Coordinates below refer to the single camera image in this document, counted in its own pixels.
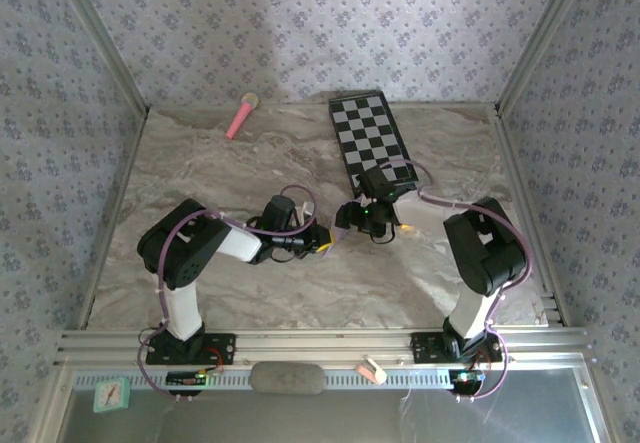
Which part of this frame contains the teal square clock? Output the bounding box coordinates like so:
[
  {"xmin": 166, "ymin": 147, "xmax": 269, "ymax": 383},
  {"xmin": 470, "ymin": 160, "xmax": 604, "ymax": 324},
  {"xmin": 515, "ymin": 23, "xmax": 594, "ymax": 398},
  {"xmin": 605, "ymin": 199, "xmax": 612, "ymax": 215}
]
[{"xmin": 93, "ymin": 376, "xmax": 132, "ymax": 414}]

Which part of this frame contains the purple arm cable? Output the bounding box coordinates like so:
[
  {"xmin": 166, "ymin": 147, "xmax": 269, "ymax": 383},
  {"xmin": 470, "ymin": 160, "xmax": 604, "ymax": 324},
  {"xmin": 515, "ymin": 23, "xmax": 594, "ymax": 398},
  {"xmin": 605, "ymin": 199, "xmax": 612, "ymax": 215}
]
[
  {"xmin": 374, "ymin": 158, "xmax": 535, "ymax": 403},
  {"xmin": 134, "ymin": 184, "xmax": 319, "ymax": 404}
]

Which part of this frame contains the circuit board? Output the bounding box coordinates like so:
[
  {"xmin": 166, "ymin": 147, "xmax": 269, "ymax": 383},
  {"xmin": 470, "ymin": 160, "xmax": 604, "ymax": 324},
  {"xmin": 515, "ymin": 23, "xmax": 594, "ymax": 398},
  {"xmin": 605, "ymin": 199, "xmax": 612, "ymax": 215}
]
[
  {"xmin": 448, "ymin": 368, "xmax": 486, "ymax": 385},
  {"xmin": 166, "ymin": 371, "xmax": 209, "ymax": 389}
]

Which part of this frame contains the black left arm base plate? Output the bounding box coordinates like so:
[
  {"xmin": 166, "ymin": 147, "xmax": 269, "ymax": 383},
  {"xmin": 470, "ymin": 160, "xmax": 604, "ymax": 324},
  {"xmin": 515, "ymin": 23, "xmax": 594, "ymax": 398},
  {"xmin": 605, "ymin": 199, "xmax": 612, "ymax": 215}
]
[{"xmin": 145, "ymin": 331, "xmax": 237, "ymax": 366}]

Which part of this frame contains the black and grey chessboard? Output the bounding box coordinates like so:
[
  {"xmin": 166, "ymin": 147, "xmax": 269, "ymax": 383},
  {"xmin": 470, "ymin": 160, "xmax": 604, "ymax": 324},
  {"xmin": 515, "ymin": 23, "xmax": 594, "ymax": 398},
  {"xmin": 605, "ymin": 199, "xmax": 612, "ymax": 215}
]
[{"xmin": 327, "ymin": 91, "xmax": 420, "ymax": 199}]

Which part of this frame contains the aluminium side rail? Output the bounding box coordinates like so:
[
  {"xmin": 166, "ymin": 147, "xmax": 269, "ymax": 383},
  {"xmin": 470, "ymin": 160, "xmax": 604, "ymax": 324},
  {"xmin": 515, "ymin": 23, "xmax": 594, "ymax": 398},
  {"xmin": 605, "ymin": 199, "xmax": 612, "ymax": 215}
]
[
  {"xmin": 492, "ymin": 110, "xmax": 567, "ymax": 328},
  {"xmin": 74, "ymin": 110, "xmax": 151, "ymax": 332}
]

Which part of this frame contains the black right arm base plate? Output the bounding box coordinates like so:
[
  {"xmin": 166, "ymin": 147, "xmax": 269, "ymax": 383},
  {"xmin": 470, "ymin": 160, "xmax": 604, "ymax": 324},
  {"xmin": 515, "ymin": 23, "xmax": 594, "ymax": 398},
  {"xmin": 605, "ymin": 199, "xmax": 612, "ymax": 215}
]
[{"xmin": 410, "ymin": 331, "xmax": 504, "ymax": 364}]

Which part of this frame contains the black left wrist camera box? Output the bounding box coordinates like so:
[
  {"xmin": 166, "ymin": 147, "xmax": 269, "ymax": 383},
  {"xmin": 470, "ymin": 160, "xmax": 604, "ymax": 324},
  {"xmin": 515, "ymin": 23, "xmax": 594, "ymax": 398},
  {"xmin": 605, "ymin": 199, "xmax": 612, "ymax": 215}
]
[{"xmin": 262, "ymin": 195, "xmax": 301, "ymax": 229}]

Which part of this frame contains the shiny metal sheet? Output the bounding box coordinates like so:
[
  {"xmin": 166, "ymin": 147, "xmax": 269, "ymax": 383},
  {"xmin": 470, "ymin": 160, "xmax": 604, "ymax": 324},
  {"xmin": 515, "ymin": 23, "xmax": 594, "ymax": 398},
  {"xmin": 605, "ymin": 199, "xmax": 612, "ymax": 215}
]
[{"xmin": 54, "ymin": 387, "xmax": 601, "ymax": 443}]

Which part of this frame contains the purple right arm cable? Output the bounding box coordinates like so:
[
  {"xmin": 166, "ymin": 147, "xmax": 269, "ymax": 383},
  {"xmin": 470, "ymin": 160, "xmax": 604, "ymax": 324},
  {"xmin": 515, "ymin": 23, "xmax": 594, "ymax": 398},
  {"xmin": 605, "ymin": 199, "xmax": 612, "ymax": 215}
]
[{"xmin": 374, "ymin": 158, "xmax": 535, "ymax": 403}]

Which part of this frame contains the left circuit board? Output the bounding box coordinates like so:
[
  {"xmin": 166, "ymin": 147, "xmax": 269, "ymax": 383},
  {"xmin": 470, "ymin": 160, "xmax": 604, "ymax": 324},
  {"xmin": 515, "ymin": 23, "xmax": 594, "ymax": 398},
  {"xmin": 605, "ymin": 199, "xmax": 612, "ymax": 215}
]
[{"xmin": 166, "ymin": 371, "xmax": 209, "ymax": 389}]

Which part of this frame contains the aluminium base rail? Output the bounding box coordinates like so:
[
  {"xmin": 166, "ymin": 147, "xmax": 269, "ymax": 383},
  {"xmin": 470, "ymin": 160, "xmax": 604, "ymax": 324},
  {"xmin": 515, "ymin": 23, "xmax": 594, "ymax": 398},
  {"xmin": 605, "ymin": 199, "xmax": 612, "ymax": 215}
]
[{"xmin": 53, "ymin": 327, "xmax": 591, "ymax": 367}]

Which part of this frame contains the slotted grey cable duct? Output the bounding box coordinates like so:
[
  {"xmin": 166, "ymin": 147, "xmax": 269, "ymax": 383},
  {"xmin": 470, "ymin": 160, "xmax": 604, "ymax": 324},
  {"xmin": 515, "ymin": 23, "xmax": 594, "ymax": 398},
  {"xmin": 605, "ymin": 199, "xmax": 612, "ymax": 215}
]
[{"xmin": 73, "ymin": 368, "xmax": 454, "ymax": 390}]

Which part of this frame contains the aluminium frame post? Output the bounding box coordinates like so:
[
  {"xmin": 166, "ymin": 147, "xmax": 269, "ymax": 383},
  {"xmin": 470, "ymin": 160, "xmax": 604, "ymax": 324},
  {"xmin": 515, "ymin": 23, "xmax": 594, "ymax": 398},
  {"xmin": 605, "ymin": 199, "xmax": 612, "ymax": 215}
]
[
  {"xmin": 493, "ymin": 0, "xmax": 597, "ymax": 117},
  {"xmin": 48, "ymin": 0, "xmax": 151, "ymax": 117}
]

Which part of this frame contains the purple paper sheet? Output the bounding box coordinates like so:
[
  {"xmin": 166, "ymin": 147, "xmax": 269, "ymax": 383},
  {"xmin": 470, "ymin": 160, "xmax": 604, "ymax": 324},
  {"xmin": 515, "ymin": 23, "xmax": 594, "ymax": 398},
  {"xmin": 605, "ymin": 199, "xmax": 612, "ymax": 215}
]
[{"xmin": 322, "ymin": 225, "xmax": 351, "ymax": 262}]

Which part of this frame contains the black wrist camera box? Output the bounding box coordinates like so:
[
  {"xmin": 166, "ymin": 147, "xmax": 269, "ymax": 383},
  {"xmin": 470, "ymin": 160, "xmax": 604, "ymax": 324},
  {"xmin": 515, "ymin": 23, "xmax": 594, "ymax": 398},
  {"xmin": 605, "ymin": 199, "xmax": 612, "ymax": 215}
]
[
  {"xmin": 262, "ymin": 195, "xmax": 301, "ymax": 229},
  {"xmin": 355, "ymin": 166, "xmax": 401, "ymax": 199}
]

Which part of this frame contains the right circuit board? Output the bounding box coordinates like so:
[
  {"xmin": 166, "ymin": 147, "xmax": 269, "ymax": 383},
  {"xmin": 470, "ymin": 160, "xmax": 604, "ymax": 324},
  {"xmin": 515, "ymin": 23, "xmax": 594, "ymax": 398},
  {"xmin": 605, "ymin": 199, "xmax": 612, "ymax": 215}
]
[{"xmin": 448, "ymin": 368, "xmax": 486, "ymax": 385}]

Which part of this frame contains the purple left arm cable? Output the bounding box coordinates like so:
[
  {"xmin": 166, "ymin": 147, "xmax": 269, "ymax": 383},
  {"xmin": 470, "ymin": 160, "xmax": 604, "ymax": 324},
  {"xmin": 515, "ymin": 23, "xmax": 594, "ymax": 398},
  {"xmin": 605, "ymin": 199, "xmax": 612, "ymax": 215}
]
[{"xmin": 134, "ymin": 184, "xmax": 319, "ymax": 404}]

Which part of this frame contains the pink and cream clip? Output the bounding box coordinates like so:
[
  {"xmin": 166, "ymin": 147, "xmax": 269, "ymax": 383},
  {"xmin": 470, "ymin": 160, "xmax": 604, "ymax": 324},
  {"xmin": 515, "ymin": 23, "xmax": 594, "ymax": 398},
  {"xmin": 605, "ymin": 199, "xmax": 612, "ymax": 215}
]
[{"xmin": 355, "ymin": 356, "xmax": 388, "ymax": 385}]

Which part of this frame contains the grey oval stone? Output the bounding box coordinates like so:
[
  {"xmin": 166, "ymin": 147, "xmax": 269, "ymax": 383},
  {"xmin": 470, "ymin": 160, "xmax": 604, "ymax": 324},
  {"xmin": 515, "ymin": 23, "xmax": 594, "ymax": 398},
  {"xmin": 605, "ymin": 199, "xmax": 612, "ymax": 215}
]
[{"xmin": 249, "ymin": 361, "xmax": 326, "ymax": 396}]

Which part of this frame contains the pink toy microphone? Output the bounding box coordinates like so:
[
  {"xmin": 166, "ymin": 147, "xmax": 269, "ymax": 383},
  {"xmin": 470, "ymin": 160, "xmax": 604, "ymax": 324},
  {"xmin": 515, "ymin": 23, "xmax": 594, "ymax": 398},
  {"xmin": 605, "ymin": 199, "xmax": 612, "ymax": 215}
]
[{"xmin": 224, "ymin": 92, "xmax": 260, "ymax": 141}]

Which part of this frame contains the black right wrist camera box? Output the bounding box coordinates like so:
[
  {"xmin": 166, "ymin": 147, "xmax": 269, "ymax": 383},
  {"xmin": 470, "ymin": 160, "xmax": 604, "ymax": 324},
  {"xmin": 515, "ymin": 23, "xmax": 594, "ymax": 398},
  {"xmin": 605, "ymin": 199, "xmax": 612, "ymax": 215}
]
[{"xmin": 355, "ymin": 166, "xmax": 401, "ymax": 199}]

